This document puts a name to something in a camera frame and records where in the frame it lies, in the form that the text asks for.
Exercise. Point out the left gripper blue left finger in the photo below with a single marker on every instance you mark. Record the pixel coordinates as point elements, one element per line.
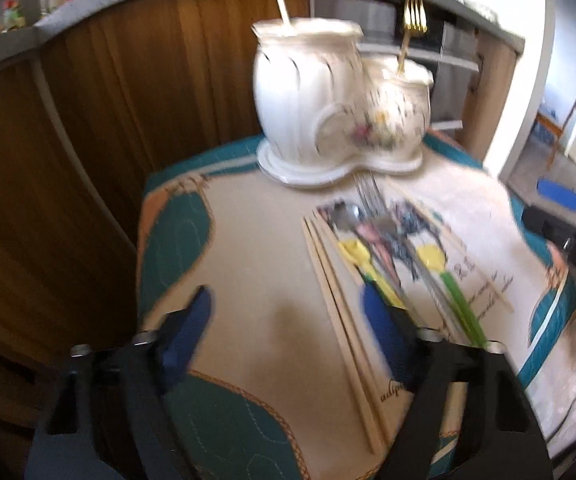
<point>180,335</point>

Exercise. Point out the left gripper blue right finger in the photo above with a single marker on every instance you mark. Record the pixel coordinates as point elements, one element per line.
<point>394,331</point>

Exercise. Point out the silver spoon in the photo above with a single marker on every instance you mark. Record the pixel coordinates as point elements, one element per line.
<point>348,217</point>

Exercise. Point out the silver fork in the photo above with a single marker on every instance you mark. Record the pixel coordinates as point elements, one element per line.
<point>378,216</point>

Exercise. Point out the white ceramic double utensil holder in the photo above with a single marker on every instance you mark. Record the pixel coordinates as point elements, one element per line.
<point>326,110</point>

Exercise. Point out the gold fork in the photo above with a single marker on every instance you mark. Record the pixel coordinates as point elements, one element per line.
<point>414,24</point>

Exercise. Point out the printed horse placemat cloth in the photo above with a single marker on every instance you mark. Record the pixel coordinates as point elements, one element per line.
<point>289,381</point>

